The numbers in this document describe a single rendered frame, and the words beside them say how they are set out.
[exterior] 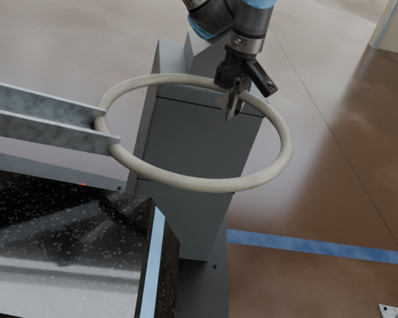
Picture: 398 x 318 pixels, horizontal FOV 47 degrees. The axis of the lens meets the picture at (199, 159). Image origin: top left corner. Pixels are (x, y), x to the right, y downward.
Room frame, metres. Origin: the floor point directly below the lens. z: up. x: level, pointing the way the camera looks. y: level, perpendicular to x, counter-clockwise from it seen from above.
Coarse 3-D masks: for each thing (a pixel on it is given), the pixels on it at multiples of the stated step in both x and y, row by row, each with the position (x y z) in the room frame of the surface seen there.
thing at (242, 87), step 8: (224, 48) 1.21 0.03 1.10; (232, 56) 1.20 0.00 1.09; (240, 56) 1.17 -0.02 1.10; (248, 56) 1.17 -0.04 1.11; (224, 64) 1.22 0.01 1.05; (232, 64) 1.20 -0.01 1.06; (240, 64) 1.19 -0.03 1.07; (216, 72) 1.19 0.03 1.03; (224, 72) 1.18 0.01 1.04; (232, 72) 1.18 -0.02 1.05; (240, 72) 1.18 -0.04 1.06; (216, 80) 1.19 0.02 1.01; (224, 80) 1.19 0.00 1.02; (232, 80) 1.18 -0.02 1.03; (240, 80) 1.16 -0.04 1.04; (248, 80) 1.21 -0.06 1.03; (224, 88) 1.18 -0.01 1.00; (240, 88) 1.17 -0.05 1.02
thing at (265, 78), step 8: (248, 64) 1.17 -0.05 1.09; (256, 64) 1.19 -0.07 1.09; (248, 72) 1.17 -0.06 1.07; (256, 72) 1.17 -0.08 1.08; (264, 72) 1.19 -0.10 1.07; (256, 80) 1.16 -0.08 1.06; (264, 80) 1.16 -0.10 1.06; (264, 88) 1.14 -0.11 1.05; (272, 88) 1.15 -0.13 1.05; (264, 96) 1.14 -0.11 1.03
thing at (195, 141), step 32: (160, 64) 1.55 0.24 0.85; (160, 96) 1.41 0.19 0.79; (192, 96) 1.44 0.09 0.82; (256, 96) 1.53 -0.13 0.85; (160, 128) 1.42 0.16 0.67; (192, 128) 1.45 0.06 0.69; (224, 128) 1.48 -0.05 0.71; (256, 128) 1.51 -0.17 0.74; (160, 160) 1.43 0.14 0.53; (192, 160) 1.46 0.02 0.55; (224, 160) 1.49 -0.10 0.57; (128, 192) 1.60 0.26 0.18; (160, 192) 1.44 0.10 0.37; (192, 192) 1.47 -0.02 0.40; (192, 224) 1.48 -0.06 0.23; (192, 256) 1.49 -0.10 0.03
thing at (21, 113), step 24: (0, 96) 0.77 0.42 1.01; (24, 96) 0.80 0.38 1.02; (48, 96) 0.83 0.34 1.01; (0, 120) 0.68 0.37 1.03; (24, 120) 0.70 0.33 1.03; (48, 120) 0.81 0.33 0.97; (72, 120) 0.86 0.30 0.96; (48, 144) 0.73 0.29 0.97; (72, 144) 0.76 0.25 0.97; (96, 144) 0.79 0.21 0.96
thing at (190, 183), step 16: (128, 80) 1.09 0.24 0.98; (144, 80) 1.12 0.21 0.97; (160, 80) 1.16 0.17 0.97; (176, 80) 1.18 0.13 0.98; (192, 80) 1.20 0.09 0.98; (208, 80) 1.21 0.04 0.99; (112, 96) 1.01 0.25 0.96; (240, 96) 1.18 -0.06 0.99; (272, 112) 1.11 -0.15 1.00; (96, 128) 0.86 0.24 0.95; (288, 128) 1.05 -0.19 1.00; (288, 144) 0.97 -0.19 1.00; (128, 160) 0.77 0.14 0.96; (288, 160) 0.92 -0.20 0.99; (144, 176) 0.75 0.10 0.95; (160, 176) 0.75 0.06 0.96; (176, 176) 0.75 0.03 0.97; (256, 176) 0.82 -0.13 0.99; (272, 176) 0.85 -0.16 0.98; (208, 192) 0.76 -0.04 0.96; (224, 192) 0.77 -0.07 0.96
